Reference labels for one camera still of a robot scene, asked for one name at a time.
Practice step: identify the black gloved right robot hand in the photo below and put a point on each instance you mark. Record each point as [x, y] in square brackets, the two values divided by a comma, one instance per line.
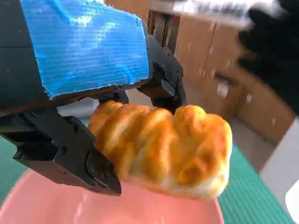
[278, 46]

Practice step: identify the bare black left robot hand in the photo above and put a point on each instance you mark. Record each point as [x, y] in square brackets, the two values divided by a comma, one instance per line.
[81, 51]

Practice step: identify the long braided toy bread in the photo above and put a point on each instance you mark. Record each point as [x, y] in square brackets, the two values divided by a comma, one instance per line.
[168, 149]

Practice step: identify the pink bowl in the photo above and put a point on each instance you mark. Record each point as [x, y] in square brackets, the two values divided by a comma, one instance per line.
[116, 207]

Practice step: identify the large brown cardboard box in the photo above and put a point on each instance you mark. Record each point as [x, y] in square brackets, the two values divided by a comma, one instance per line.
[201, 44]

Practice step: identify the white appliance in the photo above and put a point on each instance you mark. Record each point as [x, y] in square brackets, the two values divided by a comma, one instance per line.
[280, 151]

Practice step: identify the green cutting mat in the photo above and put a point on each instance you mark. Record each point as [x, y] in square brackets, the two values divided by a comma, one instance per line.
[252, 200]

